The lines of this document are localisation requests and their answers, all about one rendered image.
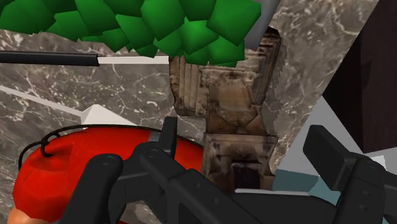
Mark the black and white stick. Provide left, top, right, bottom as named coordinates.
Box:
left=0, top=50, right=170, bottom=67

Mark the white pointed object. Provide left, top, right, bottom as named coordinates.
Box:
left=0, top=85, right=138, bottom=127

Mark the red round toy, black wire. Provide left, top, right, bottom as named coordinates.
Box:
left=6, top=123, right=205, bottom=224

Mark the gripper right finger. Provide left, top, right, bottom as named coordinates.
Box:
left=302, top=124, right=397, bottom=224

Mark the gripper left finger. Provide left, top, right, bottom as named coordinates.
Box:
left=55, top=116, right=218, bottom=224

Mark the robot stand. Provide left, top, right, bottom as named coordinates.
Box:
left=321, top=0, right=397, bottom=154

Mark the green plant in stone pot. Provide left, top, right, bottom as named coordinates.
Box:
left=0, top=0, right=282, bottom=195

